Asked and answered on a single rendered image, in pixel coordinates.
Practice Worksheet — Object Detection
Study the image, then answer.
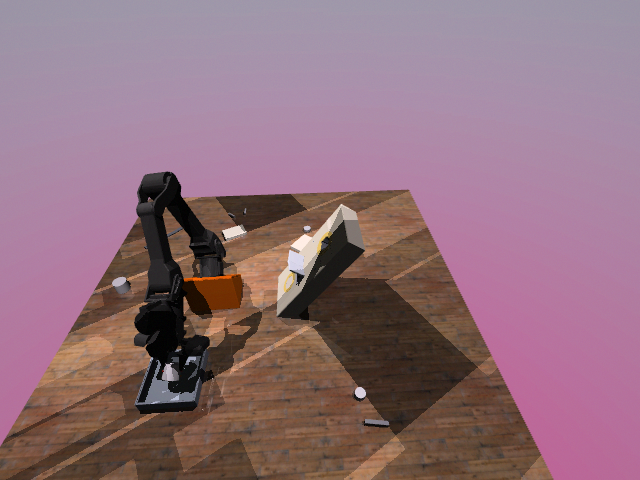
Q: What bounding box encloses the dark grey rectangular bar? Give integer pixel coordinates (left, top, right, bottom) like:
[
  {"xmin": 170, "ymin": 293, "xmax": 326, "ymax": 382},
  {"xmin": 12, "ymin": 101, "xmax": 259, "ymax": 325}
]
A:
[{"xmin": 365, "ymin": 419, "xmax": 389, "ymax": 427}]

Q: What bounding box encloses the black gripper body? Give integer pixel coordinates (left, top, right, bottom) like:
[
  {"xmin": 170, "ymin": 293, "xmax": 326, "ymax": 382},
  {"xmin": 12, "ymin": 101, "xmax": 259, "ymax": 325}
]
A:
[{"xmin": 134, "ymin": 316, "xmax": 210, "ymax": 356}]

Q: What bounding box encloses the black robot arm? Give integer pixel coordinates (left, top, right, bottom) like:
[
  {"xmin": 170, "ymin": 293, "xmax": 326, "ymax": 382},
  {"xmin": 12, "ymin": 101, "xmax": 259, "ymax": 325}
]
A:
[{"xmin": 134, "ymin": 171, "xmax": 226, "ymax": 358}]

